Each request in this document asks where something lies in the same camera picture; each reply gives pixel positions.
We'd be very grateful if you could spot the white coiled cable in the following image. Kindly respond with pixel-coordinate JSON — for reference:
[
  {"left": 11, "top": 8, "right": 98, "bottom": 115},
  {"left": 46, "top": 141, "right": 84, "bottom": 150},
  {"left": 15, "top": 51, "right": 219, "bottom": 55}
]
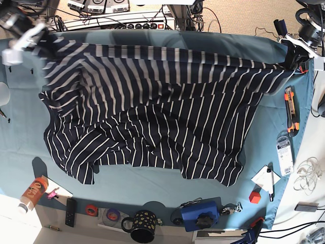
[{"left": 293, "top": 157, "right": 323, "bottom": 196}]

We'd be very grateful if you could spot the white paper card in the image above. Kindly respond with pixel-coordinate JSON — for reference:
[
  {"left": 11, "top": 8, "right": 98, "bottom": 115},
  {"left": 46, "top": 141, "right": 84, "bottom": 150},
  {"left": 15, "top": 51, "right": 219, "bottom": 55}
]
[{"left": 251, "top": 165, "right": 280, "bottom": 192}]

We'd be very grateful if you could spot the purple tape roll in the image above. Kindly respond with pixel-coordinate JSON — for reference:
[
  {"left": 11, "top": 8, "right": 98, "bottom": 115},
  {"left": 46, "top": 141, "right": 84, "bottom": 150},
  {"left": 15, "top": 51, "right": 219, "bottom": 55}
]
[{"left": 106, "top": 208, "right": 120, "bottom": 222}]

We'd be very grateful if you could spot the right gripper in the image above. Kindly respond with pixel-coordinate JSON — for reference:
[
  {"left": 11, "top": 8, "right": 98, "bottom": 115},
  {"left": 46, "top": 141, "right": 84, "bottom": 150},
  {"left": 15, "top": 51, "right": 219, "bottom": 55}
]
[{"left": 2, "top": 22, "right": 47, "bottom": 66}]

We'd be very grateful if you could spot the white cup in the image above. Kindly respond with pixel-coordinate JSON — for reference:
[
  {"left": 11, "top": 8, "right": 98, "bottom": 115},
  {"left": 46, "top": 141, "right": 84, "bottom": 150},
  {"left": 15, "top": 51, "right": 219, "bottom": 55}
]
[{"left": 0, "top": 82, "right": 10, "bottom": 106}]

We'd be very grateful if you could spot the red cube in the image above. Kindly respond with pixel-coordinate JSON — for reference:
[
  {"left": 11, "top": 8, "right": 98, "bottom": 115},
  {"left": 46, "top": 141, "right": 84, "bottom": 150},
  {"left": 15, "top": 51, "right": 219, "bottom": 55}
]
[{"left": 249, "top": 191, "right": 261, "bottom": 204}]

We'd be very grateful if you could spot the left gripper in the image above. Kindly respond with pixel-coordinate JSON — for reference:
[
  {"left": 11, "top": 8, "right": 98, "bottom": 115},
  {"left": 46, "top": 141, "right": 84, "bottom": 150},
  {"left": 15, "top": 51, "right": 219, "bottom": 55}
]
[{"left": 277, "top": 34, "right": 324, "bottom": 71}]

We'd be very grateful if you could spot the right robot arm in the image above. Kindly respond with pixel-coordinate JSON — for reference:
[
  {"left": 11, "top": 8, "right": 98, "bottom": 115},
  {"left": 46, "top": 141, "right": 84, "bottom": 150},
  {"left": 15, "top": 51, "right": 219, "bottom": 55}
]
[{"left": 1, "top": 1, "right": 49, "bottom": 67}]

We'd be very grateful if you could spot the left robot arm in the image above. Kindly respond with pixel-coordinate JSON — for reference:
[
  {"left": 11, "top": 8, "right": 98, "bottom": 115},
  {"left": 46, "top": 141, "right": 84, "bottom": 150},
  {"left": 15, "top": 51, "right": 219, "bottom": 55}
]
[{"left": 274, "top": 1, "right": 324, "bottom": 71}]

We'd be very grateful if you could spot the metal keyring carabiner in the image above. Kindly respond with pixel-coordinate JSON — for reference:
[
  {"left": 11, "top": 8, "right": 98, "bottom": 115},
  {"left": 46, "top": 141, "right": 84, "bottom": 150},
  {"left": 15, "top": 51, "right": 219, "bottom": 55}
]
[{"left": 219, "top": 202, "right": 243, "bottom": 216}]

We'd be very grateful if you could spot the blue black clamp handle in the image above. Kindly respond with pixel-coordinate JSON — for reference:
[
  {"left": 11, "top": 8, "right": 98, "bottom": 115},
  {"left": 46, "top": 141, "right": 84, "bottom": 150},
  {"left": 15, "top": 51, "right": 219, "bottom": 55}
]
[{"left": 273, "top": 19, "right": 288, "bottom": 38}]

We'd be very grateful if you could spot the navy white striped t-shirt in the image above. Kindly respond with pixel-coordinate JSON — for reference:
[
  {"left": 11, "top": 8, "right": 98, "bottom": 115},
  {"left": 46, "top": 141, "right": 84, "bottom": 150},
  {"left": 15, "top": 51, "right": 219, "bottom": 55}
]
[{"left": 38, "top": 35, "right": 295, "bottom": 187}]

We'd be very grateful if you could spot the grey adapter box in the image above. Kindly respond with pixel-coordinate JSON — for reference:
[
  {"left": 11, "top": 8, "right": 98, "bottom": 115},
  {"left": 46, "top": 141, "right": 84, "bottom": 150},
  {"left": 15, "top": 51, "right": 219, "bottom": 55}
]
[{"left": 295, "top": 202, "right": 318, "bottom": 212}]

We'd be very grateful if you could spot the white paper sheet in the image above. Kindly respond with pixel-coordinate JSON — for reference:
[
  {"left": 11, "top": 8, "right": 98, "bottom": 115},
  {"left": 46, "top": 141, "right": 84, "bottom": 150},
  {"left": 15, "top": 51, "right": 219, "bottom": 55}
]
[{"left": 42, "top": 175, "right": 73, "bottom": 198}]

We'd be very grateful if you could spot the black white marker pen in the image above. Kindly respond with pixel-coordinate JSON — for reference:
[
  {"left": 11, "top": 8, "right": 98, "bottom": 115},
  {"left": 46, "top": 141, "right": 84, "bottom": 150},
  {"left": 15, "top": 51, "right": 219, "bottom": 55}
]
[{"left": 267, "top": 168, "right": 274, "bottom": 202}]

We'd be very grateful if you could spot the pink small figurine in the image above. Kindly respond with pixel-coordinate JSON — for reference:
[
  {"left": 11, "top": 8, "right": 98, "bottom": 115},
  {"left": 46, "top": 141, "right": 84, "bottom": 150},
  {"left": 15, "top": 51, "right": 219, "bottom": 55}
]
[{"left": 47, "top": 188, "right": 59, "bottom": 200}]

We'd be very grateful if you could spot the white power strip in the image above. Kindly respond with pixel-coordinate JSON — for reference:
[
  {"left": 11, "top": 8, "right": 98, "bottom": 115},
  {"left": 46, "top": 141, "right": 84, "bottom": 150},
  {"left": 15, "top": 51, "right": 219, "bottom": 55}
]
[{"left": 100, "top": 22, "right": 172, "bottom": 30}]

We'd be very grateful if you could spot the orange black clamp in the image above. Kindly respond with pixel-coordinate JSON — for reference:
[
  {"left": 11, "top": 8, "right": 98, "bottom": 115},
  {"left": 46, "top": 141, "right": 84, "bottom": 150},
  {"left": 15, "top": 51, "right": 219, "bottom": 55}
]
[{"left": 299, "top": 61, "right": 309, "bottom": 74}]

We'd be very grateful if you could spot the teal tablecloth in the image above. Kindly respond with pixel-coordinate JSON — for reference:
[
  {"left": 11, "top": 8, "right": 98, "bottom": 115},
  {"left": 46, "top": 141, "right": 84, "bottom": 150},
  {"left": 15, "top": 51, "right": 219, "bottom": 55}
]
[{"left": 1, "top": 30, "right": 314, "bottom": 229}]

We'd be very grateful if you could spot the red tape roll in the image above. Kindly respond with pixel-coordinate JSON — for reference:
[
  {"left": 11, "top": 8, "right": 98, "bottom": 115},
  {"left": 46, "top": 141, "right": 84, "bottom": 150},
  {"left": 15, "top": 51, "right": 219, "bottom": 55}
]
[{"left": 85, "top": 204, "right": 99, "bottom": 217}]

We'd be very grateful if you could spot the black remote control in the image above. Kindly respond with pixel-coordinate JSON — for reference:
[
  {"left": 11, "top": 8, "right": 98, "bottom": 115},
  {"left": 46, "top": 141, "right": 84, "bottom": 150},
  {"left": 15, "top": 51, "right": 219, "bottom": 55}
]
[{"left": 65, "top": 198, "right": 77, "bottom": 228}]

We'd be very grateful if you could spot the black mug yellow pattern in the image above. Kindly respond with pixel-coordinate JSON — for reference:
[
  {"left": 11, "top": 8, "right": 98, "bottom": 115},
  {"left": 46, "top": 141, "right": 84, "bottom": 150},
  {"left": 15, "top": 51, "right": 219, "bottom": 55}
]
[{"left": 121, "top": 210, "right": 157, "bottom": 243}]

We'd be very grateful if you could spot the orange black utility knife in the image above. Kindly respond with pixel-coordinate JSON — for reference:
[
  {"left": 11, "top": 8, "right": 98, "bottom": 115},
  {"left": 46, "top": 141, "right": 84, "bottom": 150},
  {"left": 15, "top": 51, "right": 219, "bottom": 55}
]
[{"left": 284, "top": 86, "right": 300, "bottom": 137}]

